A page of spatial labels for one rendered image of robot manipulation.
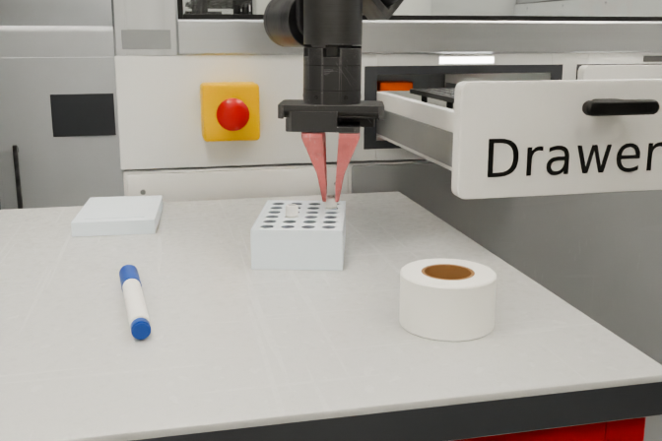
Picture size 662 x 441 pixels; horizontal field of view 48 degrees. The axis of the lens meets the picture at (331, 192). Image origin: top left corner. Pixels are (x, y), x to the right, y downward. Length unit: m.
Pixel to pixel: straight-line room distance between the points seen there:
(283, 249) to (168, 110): 0.36
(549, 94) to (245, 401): 0.43
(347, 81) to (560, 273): 0.59
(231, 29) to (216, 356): 0.56
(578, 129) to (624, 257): 0.51
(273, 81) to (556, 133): 0.41
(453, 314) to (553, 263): 0.66
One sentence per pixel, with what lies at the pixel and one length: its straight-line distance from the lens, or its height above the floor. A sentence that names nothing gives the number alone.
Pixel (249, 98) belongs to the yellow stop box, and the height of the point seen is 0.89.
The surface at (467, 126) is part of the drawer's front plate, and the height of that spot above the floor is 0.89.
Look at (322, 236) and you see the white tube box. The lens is 0.67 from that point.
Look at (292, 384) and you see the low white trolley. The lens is 0.47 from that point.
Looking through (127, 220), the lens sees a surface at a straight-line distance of 0.83.
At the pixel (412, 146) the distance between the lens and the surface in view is 0.88.
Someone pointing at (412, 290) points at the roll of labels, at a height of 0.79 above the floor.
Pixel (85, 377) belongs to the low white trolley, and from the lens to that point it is 0.51.
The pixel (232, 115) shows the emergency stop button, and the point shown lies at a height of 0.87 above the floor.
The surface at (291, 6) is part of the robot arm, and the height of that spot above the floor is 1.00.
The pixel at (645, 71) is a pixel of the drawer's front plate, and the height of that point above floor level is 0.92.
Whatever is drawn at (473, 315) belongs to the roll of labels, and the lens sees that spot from 0.54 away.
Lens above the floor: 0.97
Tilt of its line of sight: 12 degrees down
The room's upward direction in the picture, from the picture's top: straight up
